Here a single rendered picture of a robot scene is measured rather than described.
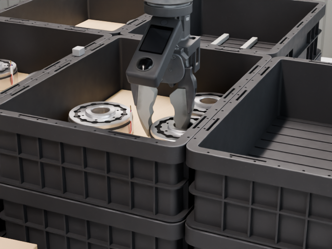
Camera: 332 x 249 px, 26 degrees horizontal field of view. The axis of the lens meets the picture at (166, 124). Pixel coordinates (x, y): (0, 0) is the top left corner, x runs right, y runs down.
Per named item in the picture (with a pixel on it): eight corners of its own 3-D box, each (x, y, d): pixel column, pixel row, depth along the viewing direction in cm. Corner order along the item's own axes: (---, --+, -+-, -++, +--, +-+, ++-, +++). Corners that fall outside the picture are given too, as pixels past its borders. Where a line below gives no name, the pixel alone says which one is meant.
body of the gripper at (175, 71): (201, 72, 113) (203, -4, 108) (184, 91, 105) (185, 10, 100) (155, 67, 115) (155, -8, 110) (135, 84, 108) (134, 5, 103)
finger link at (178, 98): (206, 129, 114) (196, 73, 111) (194, 144, 109) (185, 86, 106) (187, 129, 115) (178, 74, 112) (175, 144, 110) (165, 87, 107)
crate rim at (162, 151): (180, 166, 88) (180, 148, 87) (-20, 125, 99) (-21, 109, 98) (273, 68, 121) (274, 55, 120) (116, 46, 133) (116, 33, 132)
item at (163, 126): (205, 149, 104) (205, 145, 104) (140, 139, 107) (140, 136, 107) (224, 123, 113) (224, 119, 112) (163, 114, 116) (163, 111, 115)
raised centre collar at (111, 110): (106, 121, 112) (106, 117, 112) (79, 116, 114) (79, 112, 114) (121, 110, 116) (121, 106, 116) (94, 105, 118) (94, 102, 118)
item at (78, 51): (79, 56, 119) (79, 49, 119) (72, 55, 120) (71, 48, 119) (85, 53, 121) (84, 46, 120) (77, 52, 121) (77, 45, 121)
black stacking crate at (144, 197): (179, 232, 92) (180, 152, 87) (-11, 186, 103) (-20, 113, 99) (269, 120, 125) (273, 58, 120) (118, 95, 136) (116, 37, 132)
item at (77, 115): (114, 133, 109) (113, 129, 109) (57, 122, 113) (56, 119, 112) (142, 109, 118) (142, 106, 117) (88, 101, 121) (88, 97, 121)
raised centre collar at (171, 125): (193, 137, 107) (193, 133, 106) (162, 132, 108) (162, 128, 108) (203, 124, 111) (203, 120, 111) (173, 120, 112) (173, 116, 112)
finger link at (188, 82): (201, 109, 108) (192, 54, 105) (198, 113, 107) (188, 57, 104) (172, 111, 110) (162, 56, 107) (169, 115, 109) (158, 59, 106)
